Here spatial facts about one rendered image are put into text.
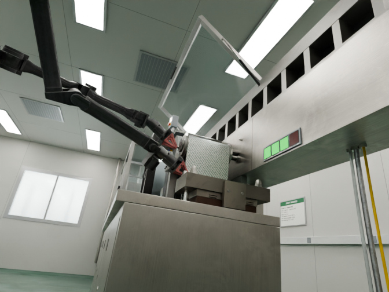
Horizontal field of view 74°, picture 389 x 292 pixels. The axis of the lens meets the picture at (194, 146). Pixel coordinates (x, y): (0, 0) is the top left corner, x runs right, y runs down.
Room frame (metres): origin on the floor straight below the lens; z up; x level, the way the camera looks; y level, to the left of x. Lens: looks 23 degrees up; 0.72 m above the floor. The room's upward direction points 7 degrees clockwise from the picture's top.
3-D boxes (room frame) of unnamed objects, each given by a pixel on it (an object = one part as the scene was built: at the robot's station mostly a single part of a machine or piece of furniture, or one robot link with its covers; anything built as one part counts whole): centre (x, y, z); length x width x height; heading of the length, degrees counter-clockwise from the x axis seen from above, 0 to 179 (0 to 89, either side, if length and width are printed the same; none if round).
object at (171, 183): (1.30, 0.11, 1.05); 0.06 x 0.05 x 0.31; 107
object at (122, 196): (2.18, 0.30, 0.88); 2.52 x 0.66 x 0.04; 17
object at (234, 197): (1.07, -0.19, 0.97); 0.10 x 0.03 x 0.11; 107
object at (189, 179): (1.15, -0.15, 1.00); 0.40 x 0.16 x 0.06; 107
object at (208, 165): (1.25, -0.08, 1.11); 0.23 x 0.01 x 0.18; 107
